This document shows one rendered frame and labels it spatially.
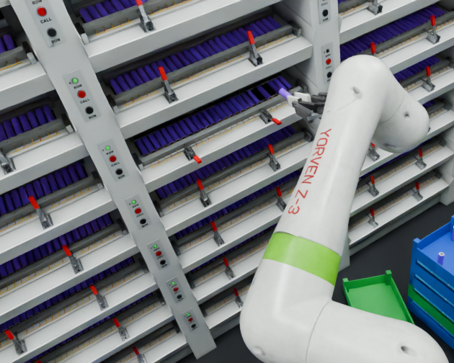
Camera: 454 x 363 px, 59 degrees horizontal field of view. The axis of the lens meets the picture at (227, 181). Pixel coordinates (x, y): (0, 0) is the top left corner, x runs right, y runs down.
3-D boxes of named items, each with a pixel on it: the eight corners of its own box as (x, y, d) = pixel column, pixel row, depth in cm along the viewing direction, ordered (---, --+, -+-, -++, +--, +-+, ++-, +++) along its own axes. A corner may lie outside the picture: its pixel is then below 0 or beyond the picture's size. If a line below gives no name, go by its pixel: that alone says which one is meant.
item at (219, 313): (330, 259, 177) (335, 246, 165) (210, 332, 162) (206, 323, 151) (303, 225, 187) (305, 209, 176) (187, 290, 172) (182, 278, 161)
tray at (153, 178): (316, 111, 132) (320, 89, 124) (148, 193, 117) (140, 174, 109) (282, 77, 142) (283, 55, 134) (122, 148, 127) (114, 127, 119)
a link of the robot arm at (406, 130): (418, 169, 77) (451, 122, 76) (383, 135, 70) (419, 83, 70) (367, 151, 89) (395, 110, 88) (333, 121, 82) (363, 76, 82)
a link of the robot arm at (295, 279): (321, 385, 59) (294, 382, 50) (248, 350, 67) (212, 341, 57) (355, 269, 64) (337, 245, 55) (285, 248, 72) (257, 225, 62)
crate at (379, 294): (420, 346, 149) (422, 334, 144) (365, 355, 151) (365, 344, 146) (389, 281, 173) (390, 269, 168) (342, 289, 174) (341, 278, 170)
